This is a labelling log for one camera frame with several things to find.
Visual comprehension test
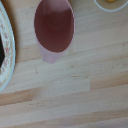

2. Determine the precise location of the pink mug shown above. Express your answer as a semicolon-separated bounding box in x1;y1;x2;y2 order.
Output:
33;0;76;65

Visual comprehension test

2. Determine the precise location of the small white bowl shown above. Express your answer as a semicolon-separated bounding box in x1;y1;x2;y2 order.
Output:
92;0;128;13

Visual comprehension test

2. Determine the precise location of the white floral rimmed plate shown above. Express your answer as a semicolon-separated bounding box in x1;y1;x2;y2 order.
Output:
0;0;17;93

